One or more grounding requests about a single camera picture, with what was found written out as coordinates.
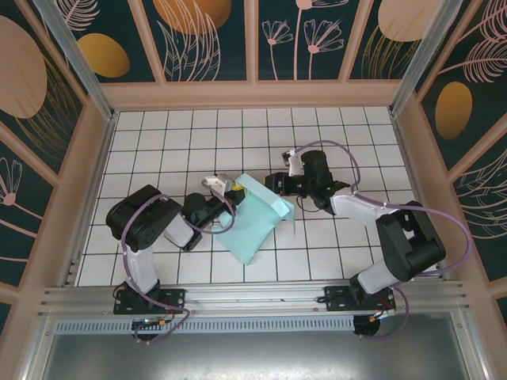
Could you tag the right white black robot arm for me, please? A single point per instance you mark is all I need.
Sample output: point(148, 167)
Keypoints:
point(408, 245)

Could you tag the light teal paper box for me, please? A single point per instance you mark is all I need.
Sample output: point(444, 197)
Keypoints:
point(253, 225)

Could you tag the left aluminium side rail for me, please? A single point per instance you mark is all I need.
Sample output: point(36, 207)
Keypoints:
point(93, 194)

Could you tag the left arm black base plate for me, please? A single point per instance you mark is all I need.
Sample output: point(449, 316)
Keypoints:
point(170, 301)

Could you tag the grey metal sheet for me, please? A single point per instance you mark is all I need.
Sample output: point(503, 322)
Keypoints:
point(253, 356)

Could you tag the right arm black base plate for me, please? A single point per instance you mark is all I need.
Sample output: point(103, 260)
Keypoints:
point(336, 299)

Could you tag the aluminium corner post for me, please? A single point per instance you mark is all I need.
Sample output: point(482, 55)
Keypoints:
point(79, 63)
point(420, 59)

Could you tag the right aluminium corner post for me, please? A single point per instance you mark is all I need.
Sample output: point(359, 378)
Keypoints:
point(420, 59)

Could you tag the left aluminium corner post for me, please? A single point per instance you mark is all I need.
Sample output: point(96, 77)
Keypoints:
point(79, 63)

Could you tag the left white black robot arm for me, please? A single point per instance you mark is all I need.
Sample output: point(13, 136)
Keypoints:
point(140, 265)

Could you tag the aluminium mounting rail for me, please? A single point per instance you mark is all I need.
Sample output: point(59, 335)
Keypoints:
point(253, 295)

